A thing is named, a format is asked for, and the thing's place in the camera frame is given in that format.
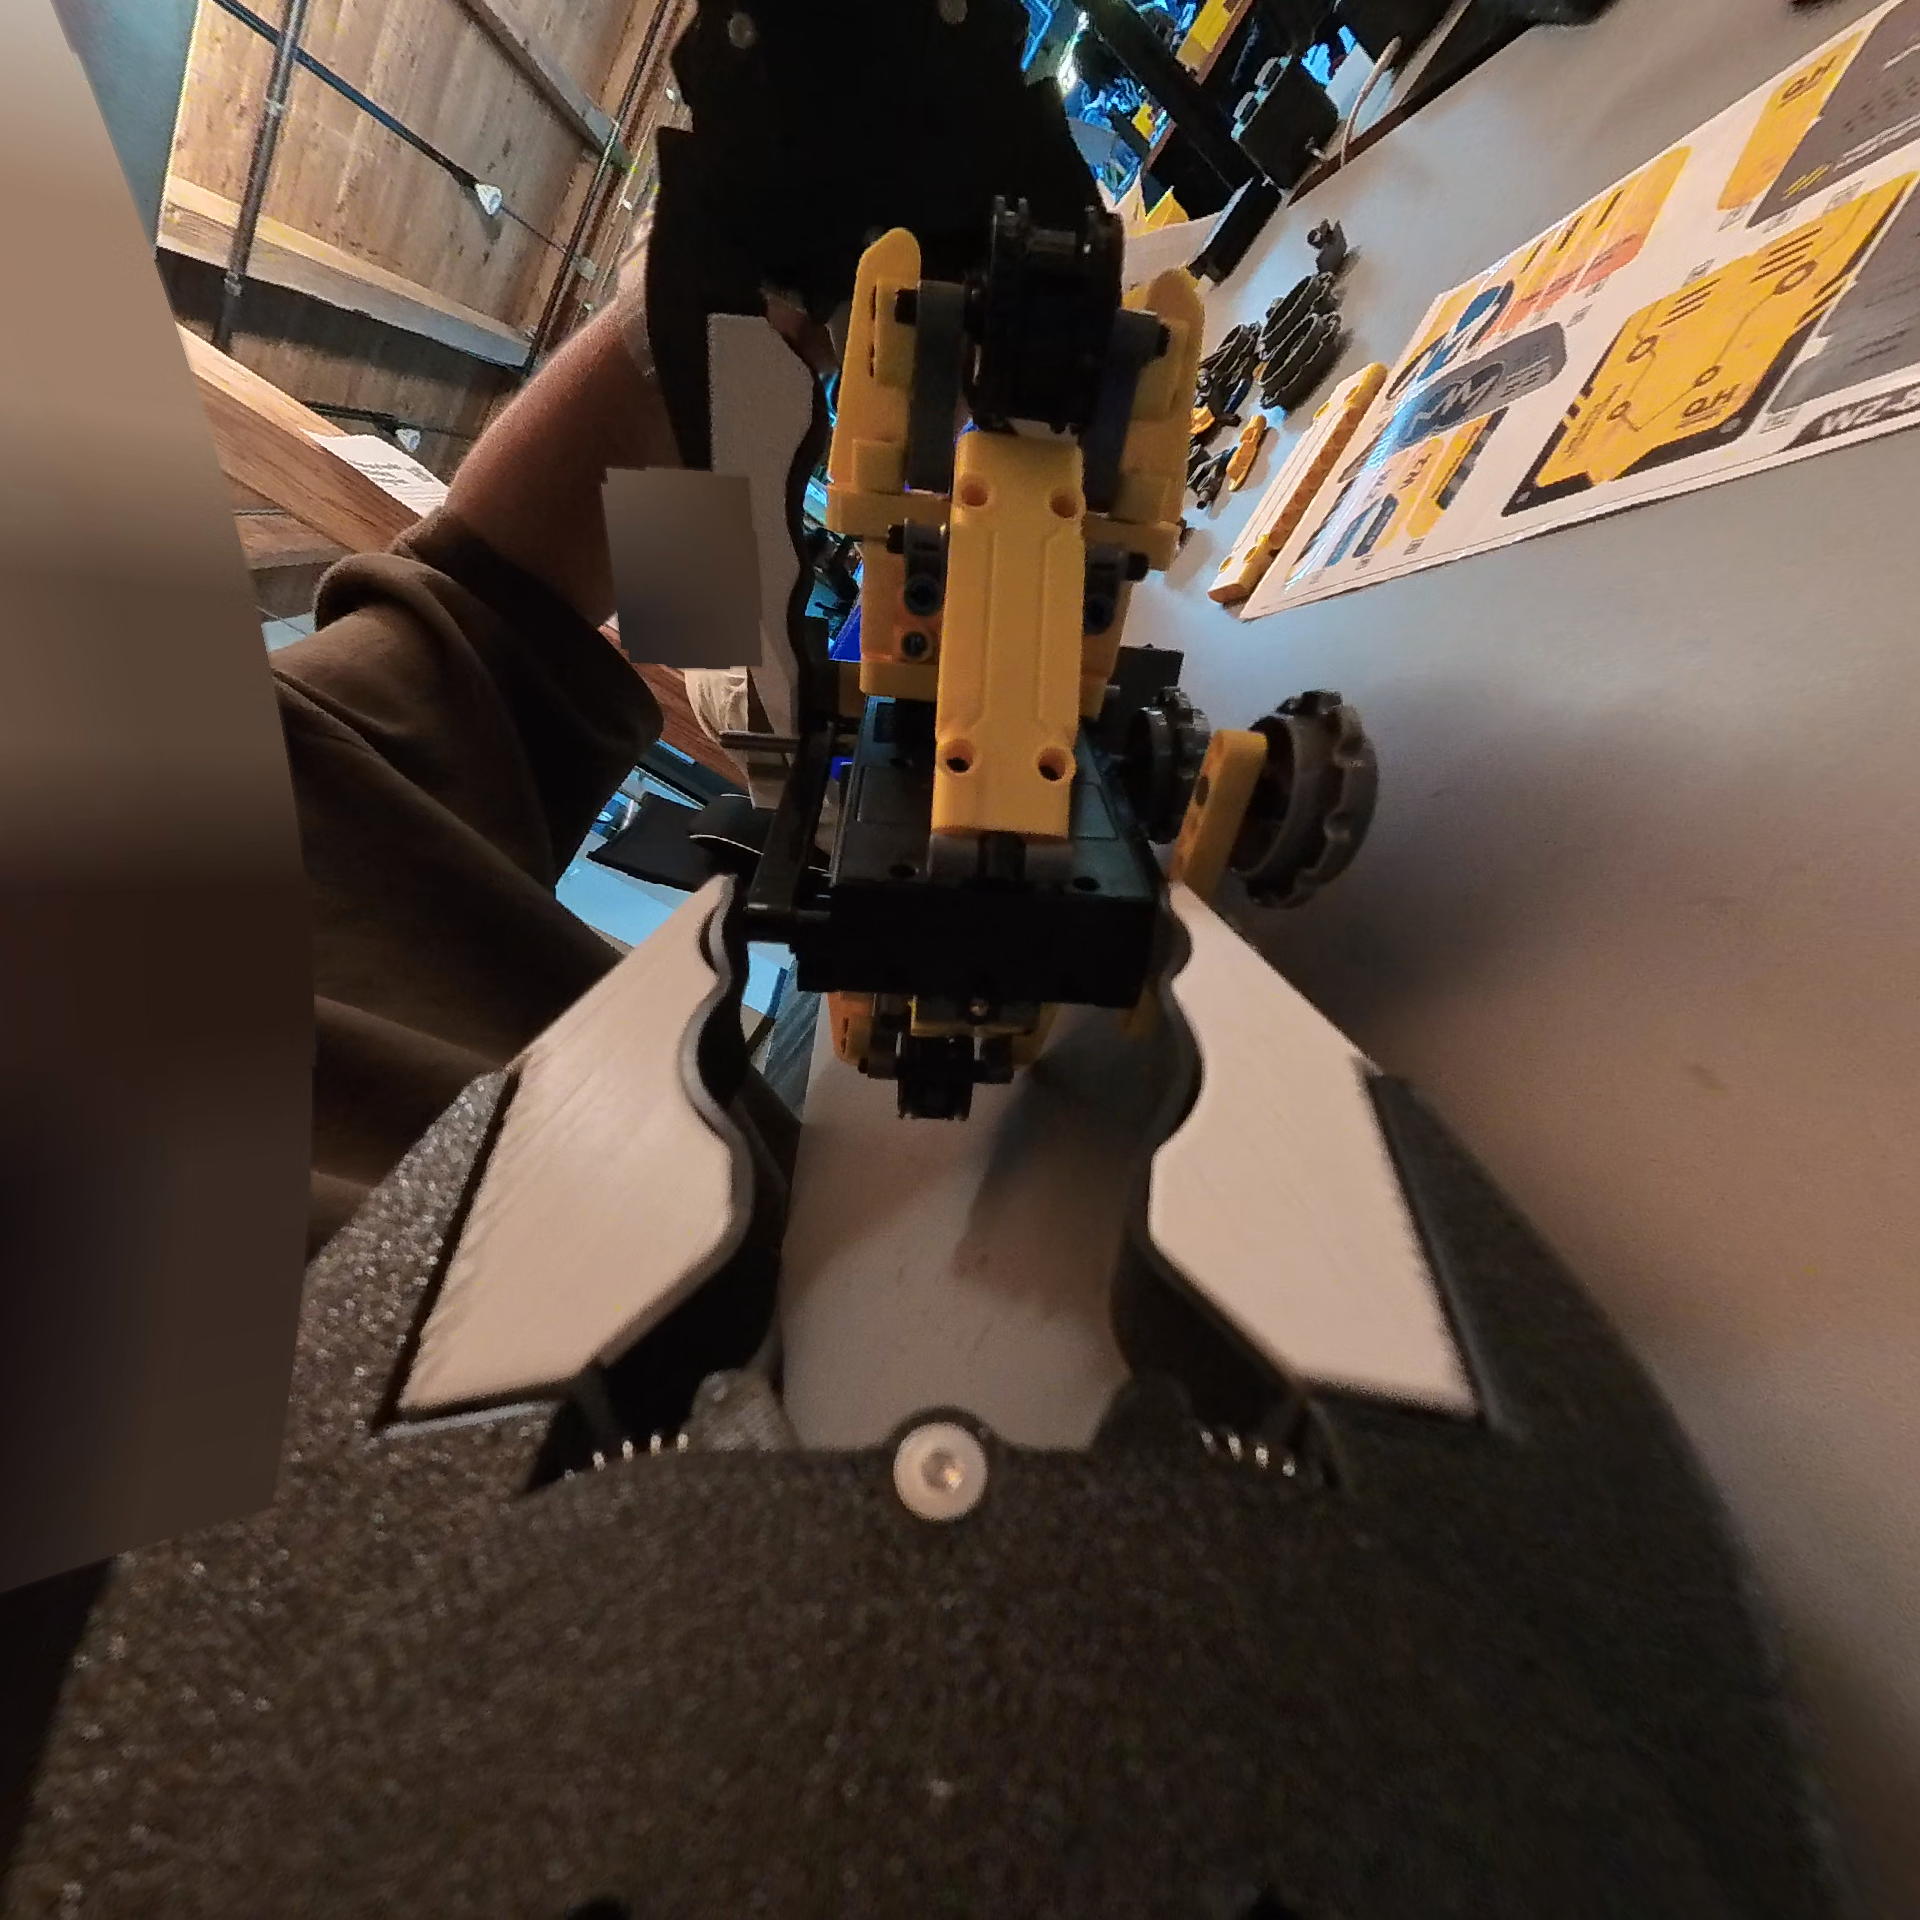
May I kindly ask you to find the long yellow toy beam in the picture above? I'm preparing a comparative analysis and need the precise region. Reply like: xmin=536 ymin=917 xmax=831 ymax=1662
xmin=1206 ymin=359 xmax=1390 ymax=604

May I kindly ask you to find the person's left hand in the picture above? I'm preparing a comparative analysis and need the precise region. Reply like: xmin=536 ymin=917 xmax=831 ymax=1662
xmin=445 ymin=280 xmax=711 ymax=621

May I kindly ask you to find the black power adapter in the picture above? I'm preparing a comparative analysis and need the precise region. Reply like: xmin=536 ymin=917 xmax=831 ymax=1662
xmin=1232 ymin=59 xmax=1344 ymax=191

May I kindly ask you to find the person's left forearm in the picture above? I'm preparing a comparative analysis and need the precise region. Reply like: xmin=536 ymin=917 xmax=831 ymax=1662
xmin=270 ymin=506 xmax=670 ymax=1255

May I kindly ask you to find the short yellow toy beam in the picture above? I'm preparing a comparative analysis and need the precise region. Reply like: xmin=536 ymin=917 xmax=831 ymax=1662
xmin=1170 ymin=727 xmax=1268 ymax=889

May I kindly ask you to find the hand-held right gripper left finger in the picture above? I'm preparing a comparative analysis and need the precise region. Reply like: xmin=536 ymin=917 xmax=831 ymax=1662
xmin=395 ymin=877 xmax=785 ymax=1425

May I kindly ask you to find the white printed paper sheet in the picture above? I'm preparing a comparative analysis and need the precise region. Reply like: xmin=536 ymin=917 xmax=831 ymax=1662
xmin=319 ymin=422 xmax=449 ymax=524

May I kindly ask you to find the small yellow toy piece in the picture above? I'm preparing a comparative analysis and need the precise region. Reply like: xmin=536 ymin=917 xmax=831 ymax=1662
xmin=1191 ymin=413 xmax=1278 ymax=500

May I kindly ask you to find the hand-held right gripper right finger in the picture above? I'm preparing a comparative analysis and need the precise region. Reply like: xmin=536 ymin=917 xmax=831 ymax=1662
xmin=1112 ymin=884 xmax=1483 ymax=1439

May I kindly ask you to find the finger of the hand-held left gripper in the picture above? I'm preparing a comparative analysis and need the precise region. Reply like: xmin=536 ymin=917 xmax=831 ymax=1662
xmin=704 ymin=314 xmax=843 ymax=715

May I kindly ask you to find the black chair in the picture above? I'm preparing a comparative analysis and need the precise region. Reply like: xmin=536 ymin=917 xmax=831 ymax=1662
xmin=583 ymin=792 xmax=770 ymax=905

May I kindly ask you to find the yellow grey building-block toy vehicle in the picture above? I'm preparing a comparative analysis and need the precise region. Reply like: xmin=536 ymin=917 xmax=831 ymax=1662
xmin=720 ymin=191 xmax=1213 ymax=1129

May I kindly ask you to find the large black toy gear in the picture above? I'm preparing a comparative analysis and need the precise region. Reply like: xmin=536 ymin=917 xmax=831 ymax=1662
xmin=1241 ymin=689 xmax=1380 ymax=909

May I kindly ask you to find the yellow grey sticker sheet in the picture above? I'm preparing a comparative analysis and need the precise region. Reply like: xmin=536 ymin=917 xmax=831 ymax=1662
xmin=1233 ymin=0 xmax=1920 ymax=625

